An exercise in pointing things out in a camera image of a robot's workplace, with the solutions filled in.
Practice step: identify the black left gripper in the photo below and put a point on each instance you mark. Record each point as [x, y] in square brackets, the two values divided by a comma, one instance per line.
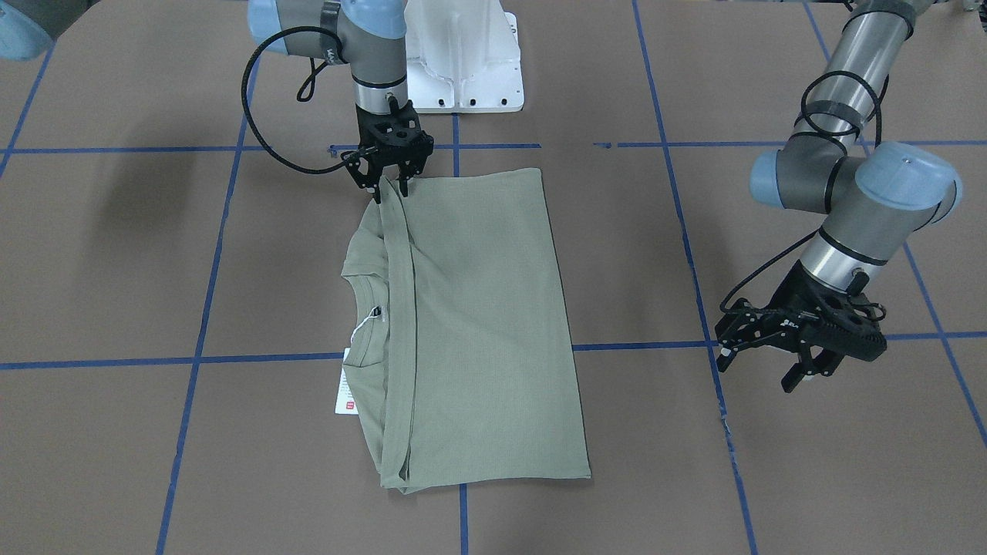
[780, 322]

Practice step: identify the olive green long-sleeve shirt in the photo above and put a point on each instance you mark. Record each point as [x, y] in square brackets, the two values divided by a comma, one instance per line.
[461, 363]

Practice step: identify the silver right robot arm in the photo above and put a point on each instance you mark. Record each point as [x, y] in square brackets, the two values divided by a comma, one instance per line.
[370, 38]

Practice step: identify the white red garment hang tag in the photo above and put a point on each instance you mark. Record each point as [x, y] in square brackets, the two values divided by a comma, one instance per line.
[345, 400]

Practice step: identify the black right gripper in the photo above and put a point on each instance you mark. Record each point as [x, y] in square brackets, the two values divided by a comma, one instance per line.
[362, 166]

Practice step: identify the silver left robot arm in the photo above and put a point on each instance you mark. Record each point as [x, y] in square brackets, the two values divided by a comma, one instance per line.
[873, 194]

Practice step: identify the white camera mast base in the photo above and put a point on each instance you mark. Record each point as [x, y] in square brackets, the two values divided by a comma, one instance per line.
[463, 57]

